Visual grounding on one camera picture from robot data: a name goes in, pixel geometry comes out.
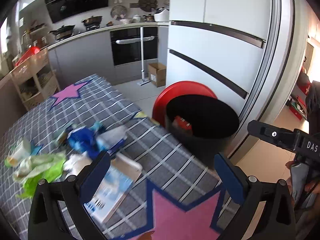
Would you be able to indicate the white blue paper box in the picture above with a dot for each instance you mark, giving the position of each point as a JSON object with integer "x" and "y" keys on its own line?
{"x": 117, "y": 182}

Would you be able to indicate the person hand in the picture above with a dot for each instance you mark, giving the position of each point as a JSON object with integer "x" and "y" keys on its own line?
{"x": 303, "y": 182}

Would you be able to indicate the white tissue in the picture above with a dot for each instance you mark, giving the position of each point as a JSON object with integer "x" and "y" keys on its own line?
{"x": 75, "y": 164}

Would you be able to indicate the cardboard box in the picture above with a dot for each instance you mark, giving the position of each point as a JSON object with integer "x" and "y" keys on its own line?
{"x": 157, "y": 74}

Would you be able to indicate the black wok on stove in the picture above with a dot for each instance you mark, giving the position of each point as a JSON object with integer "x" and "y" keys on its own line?
{"x": 65, "y": 31}

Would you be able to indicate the black pot on stove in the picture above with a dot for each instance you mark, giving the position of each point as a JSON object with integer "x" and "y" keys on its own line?
{"x": 92, "y": 22}

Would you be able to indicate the beige storage trolley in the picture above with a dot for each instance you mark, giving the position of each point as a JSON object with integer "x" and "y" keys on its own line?
{"x": 34, "y": 79}

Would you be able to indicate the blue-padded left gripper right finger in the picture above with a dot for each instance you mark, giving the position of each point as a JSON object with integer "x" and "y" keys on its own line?
{"x": 245, "y": 191}

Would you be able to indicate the grey checkered tablecloth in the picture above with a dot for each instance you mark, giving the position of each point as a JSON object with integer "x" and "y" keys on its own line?
{"x": 175, "y": 197}

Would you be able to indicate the green plastic wrapper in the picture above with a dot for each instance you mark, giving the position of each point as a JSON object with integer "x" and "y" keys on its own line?
{"x": 37, "y": 167}

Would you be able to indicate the blue plastic bag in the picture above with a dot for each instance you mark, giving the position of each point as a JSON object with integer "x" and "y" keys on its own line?
{"x": 97, "y": 139}

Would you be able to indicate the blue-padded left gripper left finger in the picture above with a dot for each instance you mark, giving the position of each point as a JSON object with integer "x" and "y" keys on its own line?
{"x": 78, "y": 190}

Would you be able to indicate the white refrigerator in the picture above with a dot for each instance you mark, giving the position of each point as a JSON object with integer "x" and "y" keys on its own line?
{"x": 223, "y": 44}

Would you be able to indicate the black hanging baking pan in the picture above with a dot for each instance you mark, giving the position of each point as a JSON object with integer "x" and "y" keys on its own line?
{"x": 145, "y": 5}

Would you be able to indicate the white mop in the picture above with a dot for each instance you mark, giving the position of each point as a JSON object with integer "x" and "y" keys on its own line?
{"x": 143, "y": 80}

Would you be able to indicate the white rice cooker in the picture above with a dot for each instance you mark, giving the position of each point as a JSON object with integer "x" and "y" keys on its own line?
{"x": 161, "y": 15}

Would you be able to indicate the red basket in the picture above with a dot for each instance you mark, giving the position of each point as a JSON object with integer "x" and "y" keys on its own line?
{"x": 30, "y": 52}

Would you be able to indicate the black built-in oven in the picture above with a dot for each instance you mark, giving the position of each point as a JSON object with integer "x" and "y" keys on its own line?
{"x": 126, "y": 46}

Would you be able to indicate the black trash bin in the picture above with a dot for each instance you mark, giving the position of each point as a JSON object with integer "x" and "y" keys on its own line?
{"x": 213, "y": 125}

